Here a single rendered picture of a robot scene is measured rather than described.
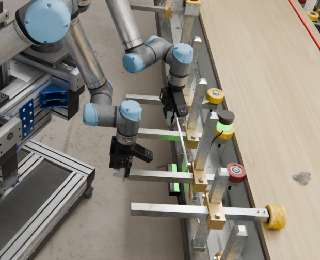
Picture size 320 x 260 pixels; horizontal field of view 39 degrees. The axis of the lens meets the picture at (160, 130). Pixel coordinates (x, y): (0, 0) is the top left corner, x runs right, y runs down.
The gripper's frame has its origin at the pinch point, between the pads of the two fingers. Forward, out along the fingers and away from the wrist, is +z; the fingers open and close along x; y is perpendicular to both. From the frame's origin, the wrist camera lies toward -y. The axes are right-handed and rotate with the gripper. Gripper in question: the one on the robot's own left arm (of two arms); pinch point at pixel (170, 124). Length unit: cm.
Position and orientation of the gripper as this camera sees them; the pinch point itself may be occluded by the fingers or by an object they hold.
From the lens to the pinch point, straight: 189.1
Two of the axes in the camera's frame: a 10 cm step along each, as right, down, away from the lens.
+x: -9.1, 1.6, -3.9
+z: -1.5, 7.5, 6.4
